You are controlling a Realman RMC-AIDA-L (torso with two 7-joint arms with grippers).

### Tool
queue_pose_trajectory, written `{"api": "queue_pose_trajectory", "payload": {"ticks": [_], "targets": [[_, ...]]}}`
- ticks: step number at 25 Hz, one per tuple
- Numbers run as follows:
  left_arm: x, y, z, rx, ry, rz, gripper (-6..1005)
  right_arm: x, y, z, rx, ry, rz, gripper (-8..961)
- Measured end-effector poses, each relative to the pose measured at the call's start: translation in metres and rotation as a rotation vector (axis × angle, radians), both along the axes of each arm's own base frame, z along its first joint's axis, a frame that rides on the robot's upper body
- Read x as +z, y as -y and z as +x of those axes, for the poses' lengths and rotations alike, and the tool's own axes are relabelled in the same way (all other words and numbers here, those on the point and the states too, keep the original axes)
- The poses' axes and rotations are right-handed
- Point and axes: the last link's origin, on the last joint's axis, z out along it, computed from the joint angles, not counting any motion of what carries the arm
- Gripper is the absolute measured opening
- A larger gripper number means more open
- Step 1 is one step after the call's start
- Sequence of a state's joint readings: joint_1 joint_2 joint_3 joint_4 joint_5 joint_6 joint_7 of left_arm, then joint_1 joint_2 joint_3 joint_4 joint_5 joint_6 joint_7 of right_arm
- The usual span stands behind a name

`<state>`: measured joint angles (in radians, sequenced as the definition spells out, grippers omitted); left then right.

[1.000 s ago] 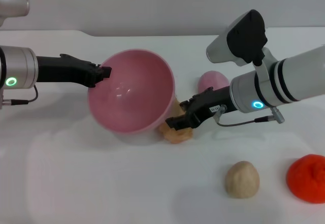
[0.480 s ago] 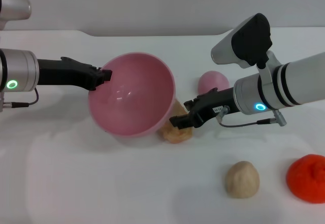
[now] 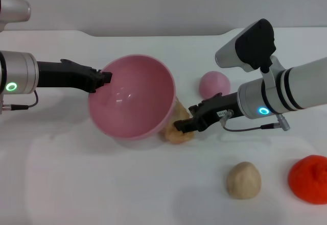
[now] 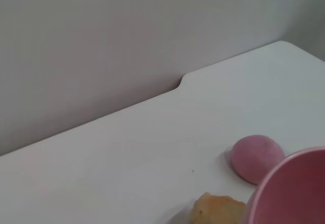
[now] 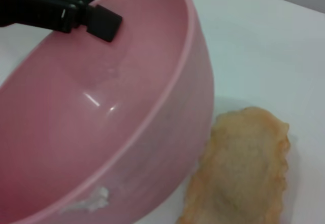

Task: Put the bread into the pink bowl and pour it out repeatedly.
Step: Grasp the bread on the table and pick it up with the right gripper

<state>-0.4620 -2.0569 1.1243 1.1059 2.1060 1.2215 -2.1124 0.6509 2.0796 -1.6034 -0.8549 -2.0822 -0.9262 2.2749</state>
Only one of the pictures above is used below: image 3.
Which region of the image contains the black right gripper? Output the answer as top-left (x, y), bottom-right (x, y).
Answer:
top-left (174, 92), bottom-right (242, 134)

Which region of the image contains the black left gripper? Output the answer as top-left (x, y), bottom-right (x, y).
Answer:
top-left (36, 59), bottom-right (113, 94)

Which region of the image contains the ridged orange bread loaf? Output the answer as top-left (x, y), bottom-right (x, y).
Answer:
top-left (158, 96), bottom-right (196, 144)

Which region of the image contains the pink plastic bowl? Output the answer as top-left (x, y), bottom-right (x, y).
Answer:
top-left (88, 54), bottom-right (176, 141)

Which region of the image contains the pink round bun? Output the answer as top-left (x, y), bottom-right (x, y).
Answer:
top-left (199, 70), bottom-right (231, 99)

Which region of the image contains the beige round bun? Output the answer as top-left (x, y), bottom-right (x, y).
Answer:
top-left (226, 161), bottom-right (262, 199)

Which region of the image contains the orange-red swirl bun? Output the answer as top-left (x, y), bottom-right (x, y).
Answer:
top-left (288, 155), bottom-right (327, 205)

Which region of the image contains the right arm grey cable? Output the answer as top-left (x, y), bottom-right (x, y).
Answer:
top-left (220, 109), bottom-right (291, 132)

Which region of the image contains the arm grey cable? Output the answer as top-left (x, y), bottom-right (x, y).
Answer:
top-left (0, 89), bottom-right (39, 111)
top-left (220, 109), bottom-right (291, 132)

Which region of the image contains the right wrist camera housing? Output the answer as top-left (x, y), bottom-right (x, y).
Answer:
top-left (215, 18), bottom-right (287, 73)

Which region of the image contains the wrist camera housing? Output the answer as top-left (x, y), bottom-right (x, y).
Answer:
top-left (215, 18), bottom-right (287, 73)
top-left (0, 0), bottom-right (32, 32)

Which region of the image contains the left arm grey cable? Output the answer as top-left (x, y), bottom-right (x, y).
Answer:
top-left (0, 89), bottom-right (39, 111)

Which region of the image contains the left wrist camera housing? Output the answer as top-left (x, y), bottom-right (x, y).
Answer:
top-left (0, 0), bottom-right (32, 32)

